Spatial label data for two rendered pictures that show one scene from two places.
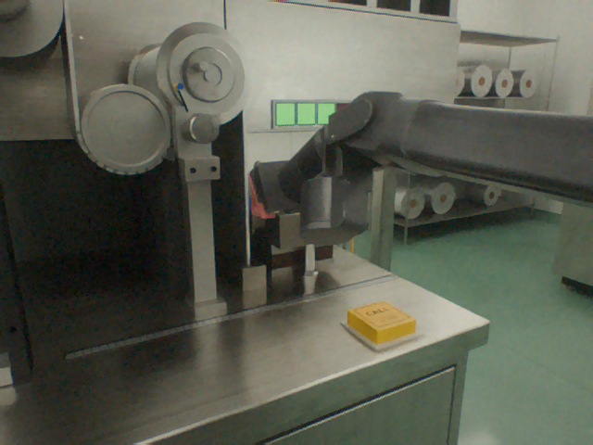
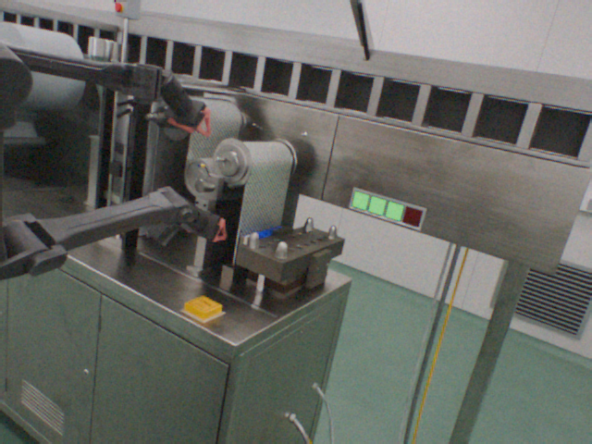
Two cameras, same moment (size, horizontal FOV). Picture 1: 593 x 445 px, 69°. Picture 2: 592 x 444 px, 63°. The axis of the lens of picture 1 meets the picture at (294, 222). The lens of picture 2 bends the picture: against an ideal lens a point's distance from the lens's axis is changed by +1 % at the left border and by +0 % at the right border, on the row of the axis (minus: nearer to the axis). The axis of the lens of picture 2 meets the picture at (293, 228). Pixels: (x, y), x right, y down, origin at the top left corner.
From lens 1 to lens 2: 1.23 m
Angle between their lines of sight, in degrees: 56
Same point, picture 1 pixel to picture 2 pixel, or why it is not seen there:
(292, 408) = (138, 301)
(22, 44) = (178, 136)
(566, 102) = not seen: outside the picture
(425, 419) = (207, 381)
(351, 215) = (152, 230)
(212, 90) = (226, 170)
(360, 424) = (174, 346)
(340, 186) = not seen: hidden behind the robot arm
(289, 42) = (377, 151)
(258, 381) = (142, 287)
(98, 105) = (192, 165)
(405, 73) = (492, 202)
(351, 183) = not seen: hidden behind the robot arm
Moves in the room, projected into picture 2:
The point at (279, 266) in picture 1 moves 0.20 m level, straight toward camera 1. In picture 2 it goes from (251, 278) to (189, 282)
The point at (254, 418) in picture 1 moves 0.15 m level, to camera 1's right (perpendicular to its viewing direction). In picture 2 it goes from (127, 293) to (138, 320)
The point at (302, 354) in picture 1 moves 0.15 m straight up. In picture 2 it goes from (166, 294) to (173, 243)
